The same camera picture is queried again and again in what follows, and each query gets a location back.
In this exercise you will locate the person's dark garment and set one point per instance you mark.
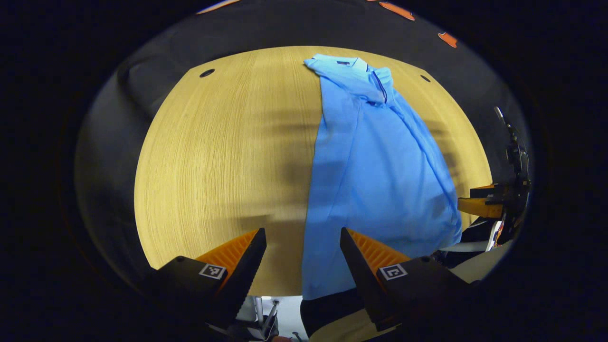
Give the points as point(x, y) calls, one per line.
point(327, 308)

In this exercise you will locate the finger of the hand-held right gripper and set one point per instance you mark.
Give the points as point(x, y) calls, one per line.
point(477, 206)

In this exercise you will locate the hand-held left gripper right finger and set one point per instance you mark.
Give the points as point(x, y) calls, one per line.
point(361, 278)

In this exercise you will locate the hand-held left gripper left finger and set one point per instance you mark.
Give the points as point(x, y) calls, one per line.
point(244, 280)

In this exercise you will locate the light blue T-shirt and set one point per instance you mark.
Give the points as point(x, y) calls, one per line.
point(375, 180)

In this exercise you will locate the metal table leg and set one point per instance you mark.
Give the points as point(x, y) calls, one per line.
point(259, 308)

